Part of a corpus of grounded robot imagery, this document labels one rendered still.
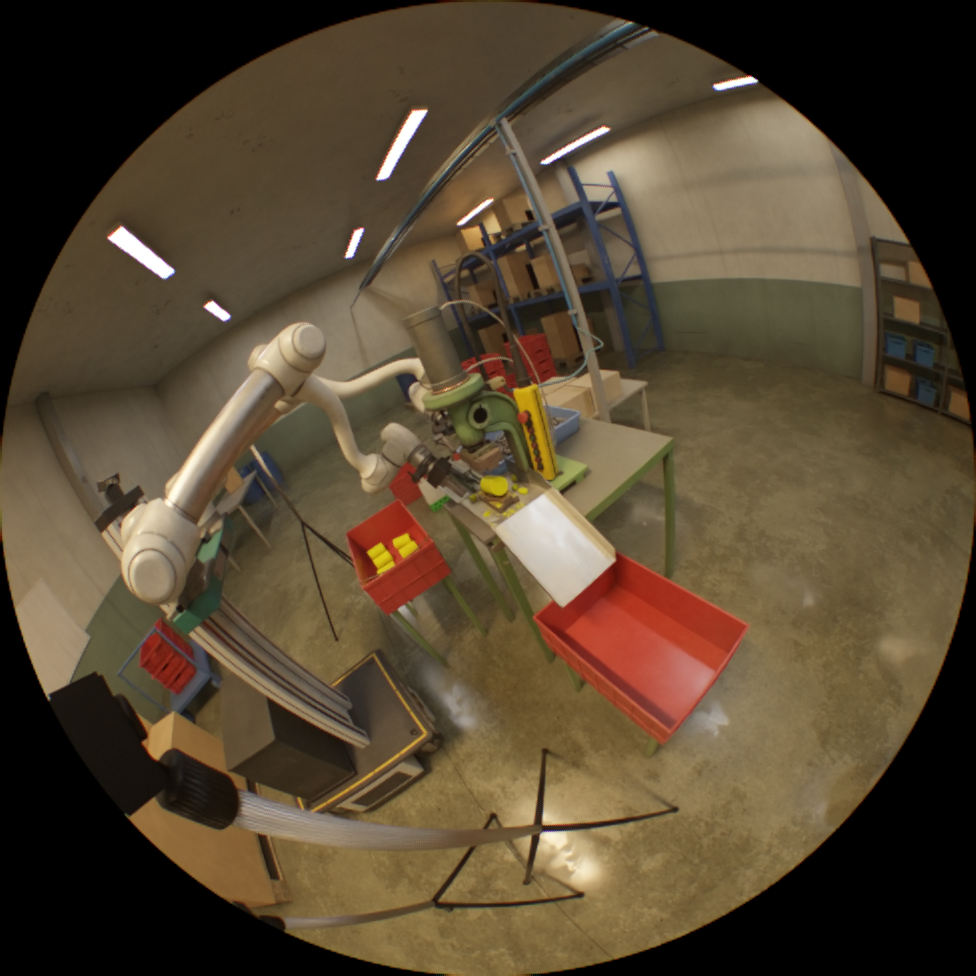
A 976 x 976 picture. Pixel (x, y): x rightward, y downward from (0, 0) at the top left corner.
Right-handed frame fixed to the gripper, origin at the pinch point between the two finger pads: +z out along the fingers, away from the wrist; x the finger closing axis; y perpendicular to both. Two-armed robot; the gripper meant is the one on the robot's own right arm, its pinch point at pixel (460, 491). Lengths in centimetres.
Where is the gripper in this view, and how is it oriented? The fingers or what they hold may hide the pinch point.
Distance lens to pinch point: 123.2
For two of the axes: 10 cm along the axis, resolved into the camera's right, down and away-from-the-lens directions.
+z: 7.7, 6.4, -0.1
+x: -3.8, 4.7, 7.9
